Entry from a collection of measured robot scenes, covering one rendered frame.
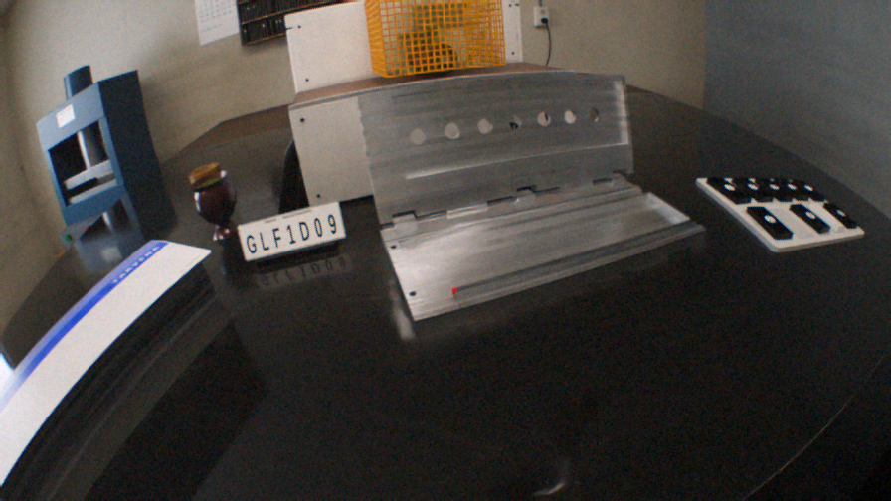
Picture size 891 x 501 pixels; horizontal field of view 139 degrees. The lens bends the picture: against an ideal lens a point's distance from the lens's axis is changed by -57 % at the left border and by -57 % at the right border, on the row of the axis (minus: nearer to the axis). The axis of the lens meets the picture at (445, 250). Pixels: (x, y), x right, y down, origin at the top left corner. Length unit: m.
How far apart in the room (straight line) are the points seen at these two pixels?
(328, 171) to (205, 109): 1.95
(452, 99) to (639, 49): 2.43
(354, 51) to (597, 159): 0.55
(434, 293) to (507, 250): 0.12
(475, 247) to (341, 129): 0.31
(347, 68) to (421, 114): 0.38
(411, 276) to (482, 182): 0.18
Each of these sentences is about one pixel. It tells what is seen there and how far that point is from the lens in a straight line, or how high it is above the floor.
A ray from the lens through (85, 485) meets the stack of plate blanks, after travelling 0.48.
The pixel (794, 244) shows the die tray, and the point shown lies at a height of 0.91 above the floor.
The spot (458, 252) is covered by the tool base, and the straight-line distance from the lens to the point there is 0.48.
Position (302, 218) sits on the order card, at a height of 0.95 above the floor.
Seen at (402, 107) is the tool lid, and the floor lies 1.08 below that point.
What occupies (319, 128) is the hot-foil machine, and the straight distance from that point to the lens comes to 0.67.
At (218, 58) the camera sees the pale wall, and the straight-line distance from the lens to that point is 2.50.
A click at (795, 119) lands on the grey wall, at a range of 2.83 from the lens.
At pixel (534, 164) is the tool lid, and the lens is 0.58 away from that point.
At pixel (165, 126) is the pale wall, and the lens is 2.74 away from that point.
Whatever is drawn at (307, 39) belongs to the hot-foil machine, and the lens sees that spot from 0.88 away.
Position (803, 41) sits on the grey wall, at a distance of 2.81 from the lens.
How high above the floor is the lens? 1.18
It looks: 32 degrees down
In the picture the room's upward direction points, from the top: 6 degrees counter-clockwise
